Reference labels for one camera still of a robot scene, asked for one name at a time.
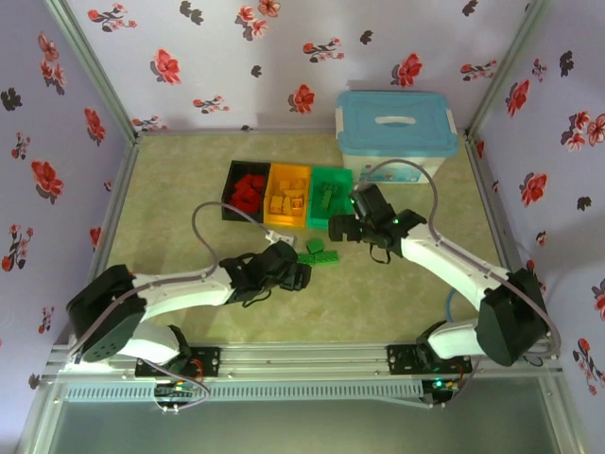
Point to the aluminium side rail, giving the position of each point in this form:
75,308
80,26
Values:
487,198
113,213

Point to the aluminium rail along wall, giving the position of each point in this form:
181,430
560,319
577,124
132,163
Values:
212,133

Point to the grey frame leg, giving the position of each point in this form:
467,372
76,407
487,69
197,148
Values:
40,416
562,416

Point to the green plastic bin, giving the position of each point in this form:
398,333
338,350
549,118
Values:
316,220

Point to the white storage box blue lid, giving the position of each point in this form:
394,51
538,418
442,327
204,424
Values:
394,127

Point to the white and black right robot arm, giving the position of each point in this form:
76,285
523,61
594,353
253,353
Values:
449,265

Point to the black plastic bin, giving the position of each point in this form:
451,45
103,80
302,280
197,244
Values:
228,213

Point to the yellow round lego piece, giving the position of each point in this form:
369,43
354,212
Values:
298,203

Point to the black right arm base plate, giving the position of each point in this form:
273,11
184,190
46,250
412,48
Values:
402,360

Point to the aluminium corner post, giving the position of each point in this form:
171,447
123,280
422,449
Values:
90,61
508,61

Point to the yellow plastic bin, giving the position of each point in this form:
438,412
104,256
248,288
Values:
283,222

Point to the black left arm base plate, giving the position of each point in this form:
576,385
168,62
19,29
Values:
210,361

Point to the small green lego brick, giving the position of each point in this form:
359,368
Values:
315,246

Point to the red lego brick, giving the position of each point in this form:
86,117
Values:
253,203
243,182
239,197
258,182

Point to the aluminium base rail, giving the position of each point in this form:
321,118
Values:
302,361

